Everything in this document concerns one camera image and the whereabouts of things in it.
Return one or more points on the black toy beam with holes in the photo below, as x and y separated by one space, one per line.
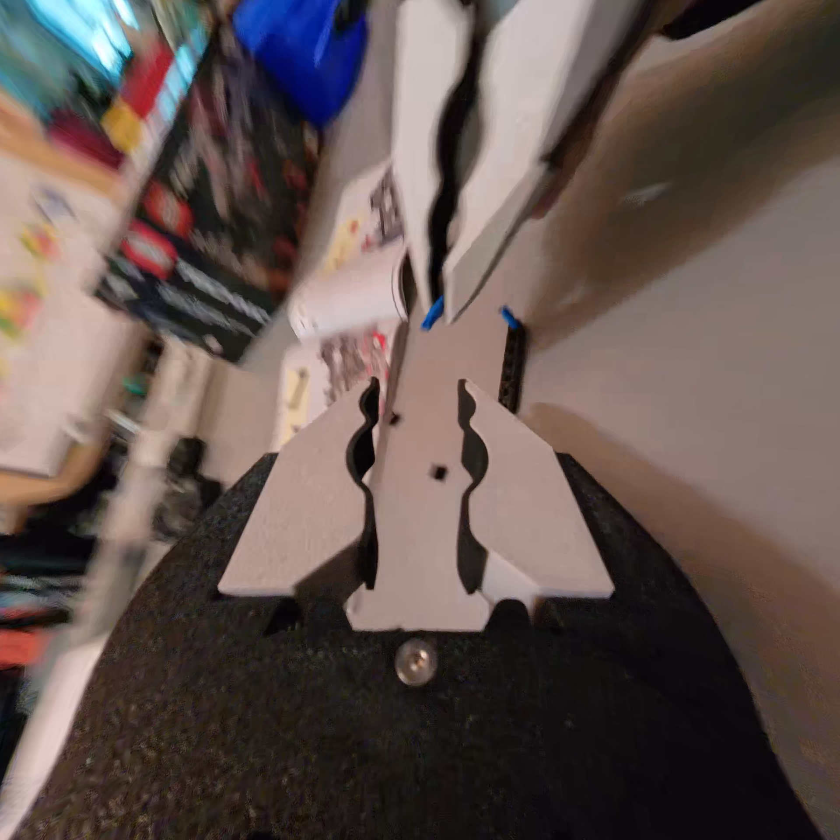
513 367

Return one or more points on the black toy box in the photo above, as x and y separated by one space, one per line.
210 216

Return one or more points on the blue connector pin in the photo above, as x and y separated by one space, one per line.
431 313
508 317

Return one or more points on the grey desk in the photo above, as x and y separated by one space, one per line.
722 459

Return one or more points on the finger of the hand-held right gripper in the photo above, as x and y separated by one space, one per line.
544 85
420 98

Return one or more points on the blue storage bin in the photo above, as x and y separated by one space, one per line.
295 59

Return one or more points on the white paper bag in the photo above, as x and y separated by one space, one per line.
358 216

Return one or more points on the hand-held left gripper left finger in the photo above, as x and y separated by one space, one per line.
295 512

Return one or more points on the instruction booklet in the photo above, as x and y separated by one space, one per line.
341 302

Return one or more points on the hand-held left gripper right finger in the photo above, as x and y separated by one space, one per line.
531 518

